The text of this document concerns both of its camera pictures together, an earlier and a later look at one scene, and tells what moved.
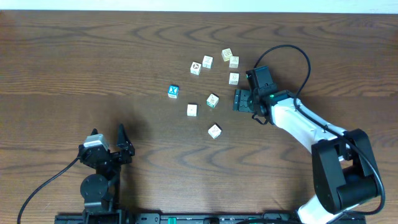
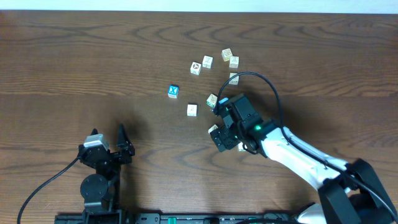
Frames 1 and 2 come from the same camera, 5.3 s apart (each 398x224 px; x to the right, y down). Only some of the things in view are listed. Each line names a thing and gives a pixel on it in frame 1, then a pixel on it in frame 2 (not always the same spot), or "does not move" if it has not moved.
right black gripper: x=240 y=100 → x=221 y=135
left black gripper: x=112 y=156 does not move
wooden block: x=214 y=130 does not move
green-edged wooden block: x=212 y=100 does not move
